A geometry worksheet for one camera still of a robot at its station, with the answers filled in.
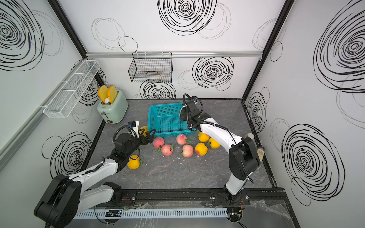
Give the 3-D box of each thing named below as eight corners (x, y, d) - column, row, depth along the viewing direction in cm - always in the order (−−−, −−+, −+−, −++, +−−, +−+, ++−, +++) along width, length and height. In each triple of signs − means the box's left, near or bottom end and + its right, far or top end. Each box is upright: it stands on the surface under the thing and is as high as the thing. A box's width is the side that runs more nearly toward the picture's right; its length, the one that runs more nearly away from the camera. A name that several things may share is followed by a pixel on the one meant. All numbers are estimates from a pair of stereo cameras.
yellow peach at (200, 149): (200, 158, 89) (201, 155, 85) (193, 149, 93) (193, 146, 89) (208, 152, 91) (209, 149, 88) (200, 144, 95) (200, 140, 91)
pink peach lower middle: (182, 158, 89) (182, 154, 84) (182, 148, 93) (182, 144, 89) (192, 158, 89) (193, 154, 84) (192, 148, 93) (193, 144, 89)
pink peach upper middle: (175, 142, 96) (175, 137, 92) (180, 136, 99) (180, 132, 94) (182, 147, 93) (182, 143, 89) (187, 141, 96) (187, 137, 92)
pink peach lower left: (162, 156, 90) (161, 152, 85) (163, 148, 94) (162, 143, 89) (172, 156, 90) (172, 152, 85) (173, 148, 94) (172, 143, 89)
